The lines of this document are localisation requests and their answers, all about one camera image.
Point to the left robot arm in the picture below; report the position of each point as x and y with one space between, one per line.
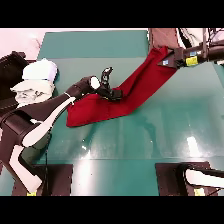
43 111

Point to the pale grey garment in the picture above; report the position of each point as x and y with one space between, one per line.
193 36

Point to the white garment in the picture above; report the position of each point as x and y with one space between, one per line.
40 70

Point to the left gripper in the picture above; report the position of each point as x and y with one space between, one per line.
111 94

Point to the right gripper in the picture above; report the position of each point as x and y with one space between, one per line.
176 58

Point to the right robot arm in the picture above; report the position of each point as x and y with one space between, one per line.
213 51

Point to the red T-shirt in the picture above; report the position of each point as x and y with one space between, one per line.
103 108

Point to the beige grey garment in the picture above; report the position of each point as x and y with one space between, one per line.
31 90

